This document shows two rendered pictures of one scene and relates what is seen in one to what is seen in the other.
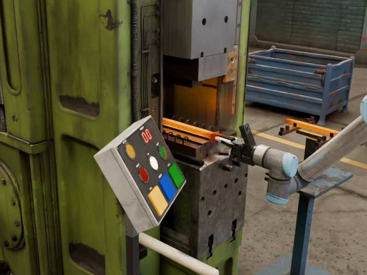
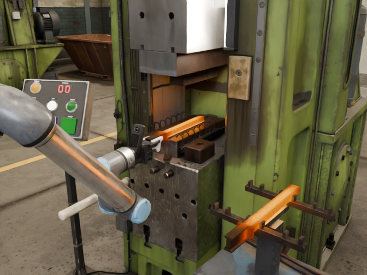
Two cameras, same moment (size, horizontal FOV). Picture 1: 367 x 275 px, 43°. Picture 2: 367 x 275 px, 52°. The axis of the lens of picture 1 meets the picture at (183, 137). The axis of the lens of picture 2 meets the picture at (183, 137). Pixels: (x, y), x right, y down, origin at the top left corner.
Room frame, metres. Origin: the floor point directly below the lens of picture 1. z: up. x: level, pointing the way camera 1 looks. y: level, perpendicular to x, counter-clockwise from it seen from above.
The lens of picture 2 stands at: (1.94, -1.69, 1.55)
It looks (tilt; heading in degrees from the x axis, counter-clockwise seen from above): 20 degrees down; 86
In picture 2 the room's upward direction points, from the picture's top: straight up
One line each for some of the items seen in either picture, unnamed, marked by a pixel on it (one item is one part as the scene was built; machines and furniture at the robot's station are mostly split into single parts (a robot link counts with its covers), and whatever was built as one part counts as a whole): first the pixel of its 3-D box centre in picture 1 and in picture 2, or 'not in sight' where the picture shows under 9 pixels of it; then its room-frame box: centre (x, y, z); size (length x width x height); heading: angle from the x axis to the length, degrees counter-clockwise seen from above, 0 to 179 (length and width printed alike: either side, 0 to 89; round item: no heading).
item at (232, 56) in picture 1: (230, 63); (239, 77); (2.28, -0.22, 1.27); 0.09 x 0.02 x 0.17; 140
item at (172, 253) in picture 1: (172, 253); (96, 197); (1.63, 0.03, 0.62); 0.44 x 0.05 x 0.05; 50
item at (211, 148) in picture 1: (173, 136); (185, 132); (2.08, 0.04, 0.96); 0.42 x 0.20 x 0.09; 50
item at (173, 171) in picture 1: (174, 175); (69, 126); (1.53, 0.03, 1.01); 0.07 x 0.05 x 0.07; 165
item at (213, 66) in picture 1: (175, 59); (185, 57); (2.08, 0.04, 1.32); 0.42 x 0.20 x 0.10; 50
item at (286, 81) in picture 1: (295, 82); not in sight; (5.96, -1.42, 0.36); 1.20 x 0.80 x 0.72; 51
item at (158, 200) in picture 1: (157, 201); not in sight; (1.34, 0.08, 1.01); 0.07 x 0.05 x 0.07; 165
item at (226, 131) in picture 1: (222, 136); (200, 150); (2.12, -0.18, 0.95); 0.12 x 0.08 x 0.06; 50
